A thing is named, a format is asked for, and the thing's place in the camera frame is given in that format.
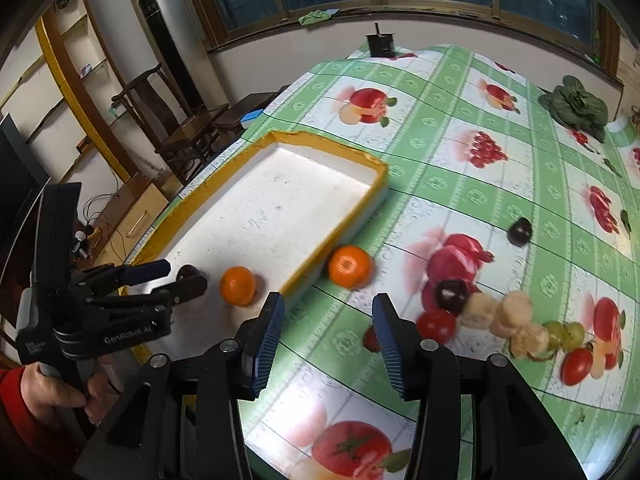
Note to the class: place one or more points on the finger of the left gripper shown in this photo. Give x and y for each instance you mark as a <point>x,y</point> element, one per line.
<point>108,277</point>
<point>167,296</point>

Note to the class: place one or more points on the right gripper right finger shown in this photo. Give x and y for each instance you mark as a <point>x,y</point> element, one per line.
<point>399,341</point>

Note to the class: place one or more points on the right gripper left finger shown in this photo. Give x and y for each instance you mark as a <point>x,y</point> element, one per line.
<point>260,338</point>

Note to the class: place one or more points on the dark plum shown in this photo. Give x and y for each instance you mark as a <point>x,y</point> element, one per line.
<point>452,295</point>
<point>520,233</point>
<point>190,274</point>

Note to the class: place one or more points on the red cherry tomato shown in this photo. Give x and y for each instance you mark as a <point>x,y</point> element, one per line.
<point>439,325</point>
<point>576,366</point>

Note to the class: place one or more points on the green grape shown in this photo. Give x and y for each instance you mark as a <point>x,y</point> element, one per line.
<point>556,335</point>
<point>574,336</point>

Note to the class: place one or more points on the red sleeve forearm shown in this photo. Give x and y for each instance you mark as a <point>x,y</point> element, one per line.
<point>21,432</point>

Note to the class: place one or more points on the person's left hand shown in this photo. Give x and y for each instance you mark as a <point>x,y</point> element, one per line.
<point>42,395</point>

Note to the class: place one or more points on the small red strawberry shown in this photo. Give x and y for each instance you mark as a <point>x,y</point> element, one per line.
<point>370,340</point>

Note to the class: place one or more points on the orange in tray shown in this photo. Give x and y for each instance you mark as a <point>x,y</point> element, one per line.
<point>238,286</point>

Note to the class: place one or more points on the wooden cabinet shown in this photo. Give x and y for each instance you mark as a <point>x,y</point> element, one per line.
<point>124,220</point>

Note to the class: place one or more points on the orange on table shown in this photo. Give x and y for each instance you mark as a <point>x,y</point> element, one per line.
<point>350,267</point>

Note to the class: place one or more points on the banana slice left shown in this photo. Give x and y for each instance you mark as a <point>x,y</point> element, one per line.
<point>479,311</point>

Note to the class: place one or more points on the banana slice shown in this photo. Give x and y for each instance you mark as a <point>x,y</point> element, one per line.
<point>530,340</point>
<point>479,311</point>
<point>514,311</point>

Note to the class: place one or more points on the white tray yellow rim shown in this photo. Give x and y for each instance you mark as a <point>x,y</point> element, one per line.
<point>279,206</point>

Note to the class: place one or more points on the banana slice top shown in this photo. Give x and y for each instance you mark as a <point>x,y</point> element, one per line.
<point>514,311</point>

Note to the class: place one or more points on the banana slice bottom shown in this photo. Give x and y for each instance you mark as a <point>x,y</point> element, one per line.
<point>530,340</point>

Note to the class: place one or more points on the dark wooden chair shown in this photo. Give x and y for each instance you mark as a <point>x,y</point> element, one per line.
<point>186,146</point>

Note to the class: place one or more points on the green checked fruit tablecloth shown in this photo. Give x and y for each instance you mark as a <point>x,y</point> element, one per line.
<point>469,150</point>

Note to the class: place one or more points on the dark wooden stool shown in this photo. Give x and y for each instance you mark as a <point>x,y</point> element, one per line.
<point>229,123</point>

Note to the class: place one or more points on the blue white box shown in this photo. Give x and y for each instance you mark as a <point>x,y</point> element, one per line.
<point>249,118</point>

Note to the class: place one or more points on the tall silver air conditioner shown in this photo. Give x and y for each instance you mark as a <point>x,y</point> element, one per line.
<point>173,37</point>

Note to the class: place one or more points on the green leafy vegetable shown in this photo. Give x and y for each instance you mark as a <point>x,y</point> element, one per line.
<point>573,107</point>

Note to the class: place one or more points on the black box on table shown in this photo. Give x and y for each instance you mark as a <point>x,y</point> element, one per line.
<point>380,44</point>

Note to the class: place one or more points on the green cloth on sill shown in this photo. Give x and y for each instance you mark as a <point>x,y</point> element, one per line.
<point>318,16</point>

